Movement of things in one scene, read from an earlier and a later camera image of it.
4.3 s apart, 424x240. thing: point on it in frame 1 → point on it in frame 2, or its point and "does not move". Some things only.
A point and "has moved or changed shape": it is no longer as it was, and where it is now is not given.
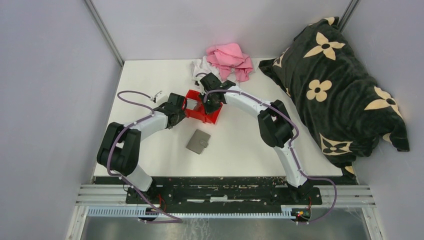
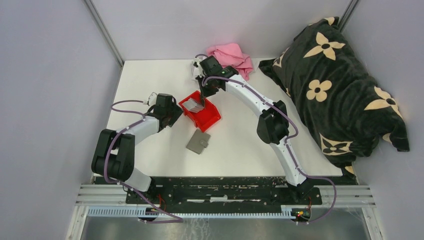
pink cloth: (229, 57) does not move
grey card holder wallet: (198, 141) does not move
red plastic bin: (199, 113) has moved or changed shape
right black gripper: (209, 109) → (204, 93)
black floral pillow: (324, 74) does not move
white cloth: (199, 66) does not move
